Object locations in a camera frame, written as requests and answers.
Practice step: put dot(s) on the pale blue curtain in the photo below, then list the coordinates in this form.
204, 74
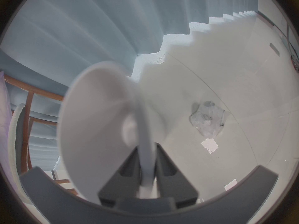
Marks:
93, 31

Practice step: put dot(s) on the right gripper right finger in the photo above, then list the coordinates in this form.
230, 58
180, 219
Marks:
172, 185

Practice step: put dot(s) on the white cushioned wooden chair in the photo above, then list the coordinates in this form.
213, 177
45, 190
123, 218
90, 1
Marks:
19, 125

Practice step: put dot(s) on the white paper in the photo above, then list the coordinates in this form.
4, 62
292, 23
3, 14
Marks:
208, 120

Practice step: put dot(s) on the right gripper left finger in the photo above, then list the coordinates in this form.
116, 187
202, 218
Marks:
121, 185

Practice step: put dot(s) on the white trash bin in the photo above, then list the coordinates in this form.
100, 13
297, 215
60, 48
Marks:
93, 125

